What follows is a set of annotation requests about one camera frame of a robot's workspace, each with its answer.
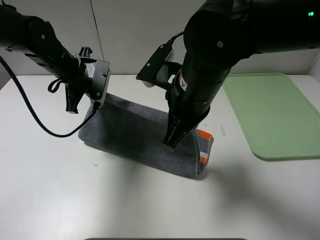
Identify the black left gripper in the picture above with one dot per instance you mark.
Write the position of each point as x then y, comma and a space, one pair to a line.
79, 84

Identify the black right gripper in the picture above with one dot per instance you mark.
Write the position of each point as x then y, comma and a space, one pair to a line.
182, 119

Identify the grey towel with orange stripe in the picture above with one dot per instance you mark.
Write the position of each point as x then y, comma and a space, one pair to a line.
136, 132

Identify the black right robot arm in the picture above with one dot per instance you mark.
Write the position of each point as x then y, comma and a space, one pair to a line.
219, 35

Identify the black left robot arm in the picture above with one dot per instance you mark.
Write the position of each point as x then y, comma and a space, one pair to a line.
36, 39

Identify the light green plastic tray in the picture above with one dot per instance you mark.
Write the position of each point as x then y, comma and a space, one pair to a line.
277, 120

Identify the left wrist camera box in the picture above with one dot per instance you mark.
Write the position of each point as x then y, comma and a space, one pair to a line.
99, 71

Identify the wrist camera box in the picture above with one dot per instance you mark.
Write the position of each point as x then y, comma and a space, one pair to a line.
99, 71
160, 67

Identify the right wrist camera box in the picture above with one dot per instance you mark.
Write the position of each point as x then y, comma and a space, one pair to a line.
160, 67

